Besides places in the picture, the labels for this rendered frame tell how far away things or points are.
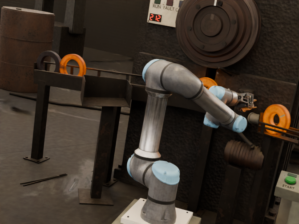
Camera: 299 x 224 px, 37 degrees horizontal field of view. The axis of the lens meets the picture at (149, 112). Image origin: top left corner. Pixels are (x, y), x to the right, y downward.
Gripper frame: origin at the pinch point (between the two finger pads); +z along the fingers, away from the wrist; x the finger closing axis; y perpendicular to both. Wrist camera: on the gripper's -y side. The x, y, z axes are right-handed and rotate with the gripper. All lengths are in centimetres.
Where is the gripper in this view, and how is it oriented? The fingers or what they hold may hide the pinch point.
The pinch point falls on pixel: (250, 105)
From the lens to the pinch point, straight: 239.9
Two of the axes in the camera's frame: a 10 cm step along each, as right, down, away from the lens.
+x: 0.4, -9.8, 1.8
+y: 7.1, -1.0, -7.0
